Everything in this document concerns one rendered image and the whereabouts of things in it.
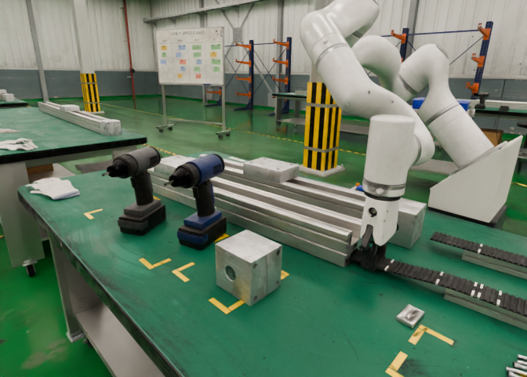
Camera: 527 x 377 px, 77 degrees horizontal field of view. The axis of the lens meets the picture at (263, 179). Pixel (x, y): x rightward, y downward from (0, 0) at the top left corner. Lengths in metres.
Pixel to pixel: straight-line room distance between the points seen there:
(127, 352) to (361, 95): 1.19
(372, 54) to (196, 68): 5.64
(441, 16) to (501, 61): 1.58
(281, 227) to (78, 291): 1.03
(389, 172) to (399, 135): 0.07
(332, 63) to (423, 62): 0.54
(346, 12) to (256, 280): 0.68
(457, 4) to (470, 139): 7.61
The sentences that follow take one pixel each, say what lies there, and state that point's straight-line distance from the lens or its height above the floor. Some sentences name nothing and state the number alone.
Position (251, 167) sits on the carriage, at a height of 0.90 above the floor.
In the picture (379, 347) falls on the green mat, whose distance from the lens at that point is 0.63.
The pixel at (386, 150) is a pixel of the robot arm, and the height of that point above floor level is 1.06.
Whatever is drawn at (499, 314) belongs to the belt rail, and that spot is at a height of 0.79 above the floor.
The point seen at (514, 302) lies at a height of 0.81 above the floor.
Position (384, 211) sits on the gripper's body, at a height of 0.94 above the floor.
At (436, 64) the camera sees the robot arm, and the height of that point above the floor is 1.23.
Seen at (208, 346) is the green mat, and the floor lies 0.78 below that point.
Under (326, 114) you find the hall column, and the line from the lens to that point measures 4.05.
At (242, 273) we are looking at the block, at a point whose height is 0.84.
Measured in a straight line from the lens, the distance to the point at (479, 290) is 0.78.
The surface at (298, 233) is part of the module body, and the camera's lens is 0.83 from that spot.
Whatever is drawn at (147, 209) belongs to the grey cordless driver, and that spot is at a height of 0.84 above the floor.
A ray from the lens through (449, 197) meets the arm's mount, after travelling 1.22.
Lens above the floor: 1.20
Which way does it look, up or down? 18 degrees down
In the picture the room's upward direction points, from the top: 1 degrees clockwise
